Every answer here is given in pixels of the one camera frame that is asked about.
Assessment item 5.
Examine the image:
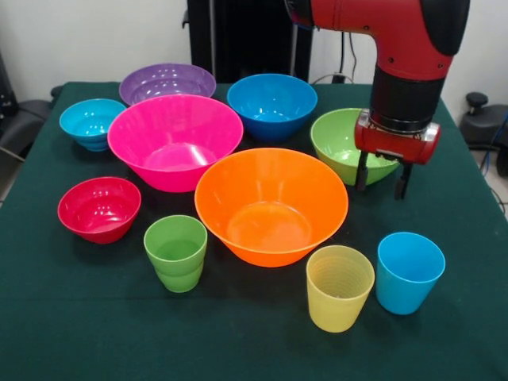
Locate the small cyan bowl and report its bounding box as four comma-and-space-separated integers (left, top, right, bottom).
59, 98, 128, 153

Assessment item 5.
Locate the purple bowl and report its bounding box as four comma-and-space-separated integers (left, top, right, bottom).
118, 62, 217, 107

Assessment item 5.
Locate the large orange bowl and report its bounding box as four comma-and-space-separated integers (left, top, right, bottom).
194, 147, 350, 268

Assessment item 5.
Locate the large magenta bowl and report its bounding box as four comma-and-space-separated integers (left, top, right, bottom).
106, 94, 244, 194

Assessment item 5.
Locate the yellow cup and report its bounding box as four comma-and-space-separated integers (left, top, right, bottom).
305, 244, 376, 333

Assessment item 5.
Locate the blue bowl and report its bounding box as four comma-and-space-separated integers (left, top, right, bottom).
226, 73, 318, 143

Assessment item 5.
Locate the green cup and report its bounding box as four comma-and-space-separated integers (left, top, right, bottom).
143, 214, 209, 294

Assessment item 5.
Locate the black wall cable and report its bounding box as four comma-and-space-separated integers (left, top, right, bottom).
339, 31, 358, 84

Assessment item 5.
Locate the dark green table cloth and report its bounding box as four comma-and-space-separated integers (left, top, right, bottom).
0, 81, 508, 381

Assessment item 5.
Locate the small red bowl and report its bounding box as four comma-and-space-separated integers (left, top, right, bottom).
56, 176, 142, 245

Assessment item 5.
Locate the blue cup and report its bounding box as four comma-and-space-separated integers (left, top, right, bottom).
375, 232, 447, 316

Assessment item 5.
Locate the green bowl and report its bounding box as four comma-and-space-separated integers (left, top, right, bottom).
310, 107, 401, 187

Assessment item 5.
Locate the black pedestal foot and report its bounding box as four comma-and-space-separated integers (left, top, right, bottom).
459, 91, 508, 178
0, 51, 52, 160

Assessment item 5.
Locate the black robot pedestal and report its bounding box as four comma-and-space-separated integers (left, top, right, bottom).
182, 0, 321, 84

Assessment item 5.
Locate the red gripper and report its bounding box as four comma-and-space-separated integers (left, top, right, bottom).
354, 118, 441, 201

